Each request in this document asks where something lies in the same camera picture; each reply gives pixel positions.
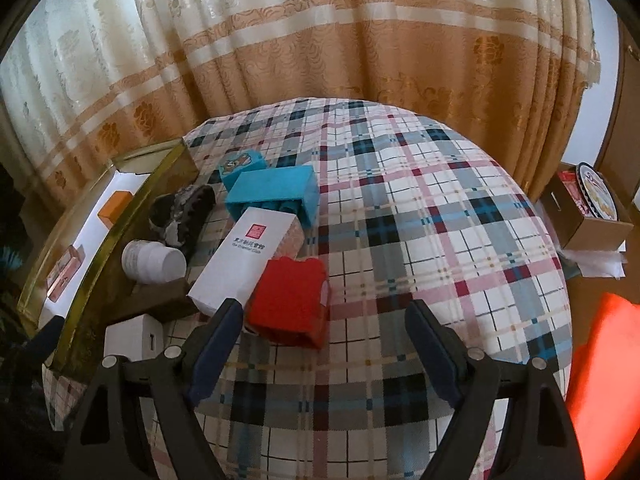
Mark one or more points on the camouflage cloth item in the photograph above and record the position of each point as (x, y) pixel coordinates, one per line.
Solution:
(185, 215)

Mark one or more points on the brown cardboard box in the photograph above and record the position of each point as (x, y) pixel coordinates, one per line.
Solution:
(590, 232)

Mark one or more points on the white plastic bottle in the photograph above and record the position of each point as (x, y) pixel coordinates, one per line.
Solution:
(150, 262)

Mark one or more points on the round decorated tin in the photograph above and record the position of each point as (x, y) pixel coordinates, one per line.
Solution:
(597, 195)

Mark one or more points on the red packet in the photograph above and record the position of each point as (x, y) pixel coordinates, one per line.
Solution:
(569, 187)

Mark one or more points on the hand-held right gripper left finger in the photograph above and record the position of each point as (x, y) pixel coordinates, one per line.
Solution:
(215, 355)

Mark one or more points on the blue bear print block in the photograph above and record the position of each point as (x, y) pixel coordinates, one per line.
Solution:
(240, 165)

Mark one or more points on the plaid blanket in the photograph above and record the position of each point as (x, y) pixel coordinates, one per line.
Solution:
(425, 210)

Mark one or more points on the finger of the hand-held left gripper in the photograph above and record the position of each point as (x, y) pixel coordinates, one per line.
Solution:
(47, 335)

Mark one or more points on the beige floral curtain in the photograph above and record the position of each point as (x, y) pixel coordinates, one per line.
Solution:
(300, 60)

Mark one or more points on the white paper liner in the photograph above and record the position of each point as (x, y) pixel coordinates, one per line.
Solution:
(95, 240)

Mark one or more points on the white crumpled paper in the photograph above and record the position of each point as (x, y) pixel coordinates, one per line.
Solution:
(595, 262)

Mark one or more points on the transparent yellow plastic bin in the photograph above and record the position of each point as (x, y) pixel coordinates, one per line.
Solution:
(100, 280)

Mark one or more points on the white charger adapter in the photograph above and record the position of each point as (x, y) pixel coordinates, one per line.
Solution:
(127, 335)

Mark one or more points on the large blue building block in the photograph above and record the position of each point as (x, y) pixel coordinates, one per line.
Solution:
(270, 187)

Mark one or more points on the red building block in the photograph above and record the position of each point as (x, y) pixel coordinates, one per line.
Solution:
(287, 300)

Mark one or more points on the white carton box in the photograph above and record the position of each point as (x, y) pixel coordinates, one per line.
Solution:
(235, 260)

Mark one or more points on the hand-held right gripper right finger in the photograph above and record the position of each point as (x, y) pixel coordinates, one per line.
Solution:
(435, 355)

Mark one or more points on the small pink box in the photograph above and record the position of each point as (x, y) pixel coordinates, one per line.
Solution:
(65, 267)

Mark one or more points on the orange block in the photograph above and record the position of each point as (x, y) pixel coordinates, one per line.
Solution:
(115, 207)

